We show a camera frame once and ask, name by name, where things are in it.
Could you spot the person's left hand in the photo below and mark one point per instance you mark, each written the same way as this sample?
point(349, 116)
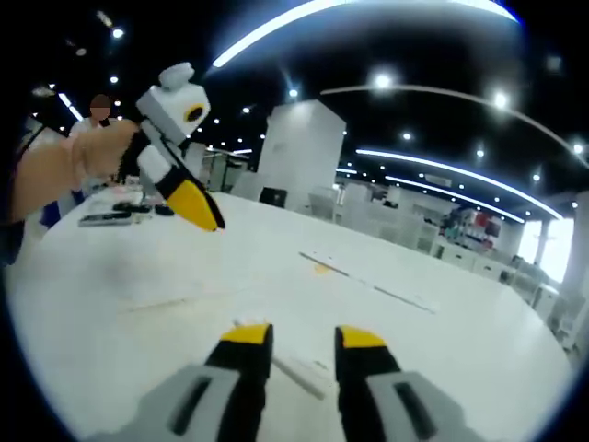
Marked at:
point(101, 147)

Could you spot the long white plastic strip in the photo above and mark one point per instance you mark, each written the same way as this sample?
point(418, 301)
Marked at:
point(363, 276)

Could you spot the wide white square pillar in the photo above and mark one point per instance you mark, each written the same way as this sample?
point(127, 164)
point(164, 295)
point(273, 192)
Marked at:
point(299, 156)

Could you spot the small orange piece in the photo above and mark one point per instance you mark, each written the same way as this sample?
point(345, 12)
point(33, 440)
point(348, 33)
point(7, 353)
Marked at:
point(321, 269)

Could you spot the long curved ceiling light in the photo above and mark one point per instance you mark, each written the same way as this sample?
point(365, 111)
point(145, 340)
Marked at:
point(244, 44)

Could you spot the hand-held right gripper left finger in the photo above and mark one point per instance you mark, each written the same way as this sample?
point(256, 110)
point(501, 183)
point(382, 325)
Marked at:
point(161, 410)

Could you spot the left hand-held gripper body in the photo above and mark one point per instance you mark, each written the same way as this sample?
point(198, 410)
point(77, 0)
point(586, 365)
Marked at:
point(175, 110)

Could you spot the small black item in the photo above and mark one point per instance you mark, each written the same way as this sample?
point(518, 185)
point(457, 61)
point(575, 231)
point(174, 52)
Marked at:
point(164, 211)

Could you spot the dark flat device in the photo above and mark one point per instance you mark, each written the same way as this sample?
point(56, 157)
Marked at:
point(103, 220)

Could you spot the black desk monitor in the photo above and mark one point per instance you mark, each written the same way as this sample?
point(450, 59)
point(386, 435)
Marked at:
point(273, 196)

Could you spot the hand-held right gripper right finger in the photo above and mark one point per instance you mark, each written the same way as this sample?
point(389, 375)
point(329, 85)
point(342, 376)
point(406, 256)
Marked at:
point(442, 423)

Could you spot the white socket holder cover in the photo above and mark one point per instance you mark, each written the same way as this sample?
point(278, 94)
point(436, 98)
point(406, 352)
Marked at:
point(299, 375)

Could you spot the long black item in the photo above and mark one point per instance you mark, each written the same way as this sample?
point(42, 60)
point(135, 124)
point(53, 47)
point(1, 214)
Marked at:
point(131, 208)

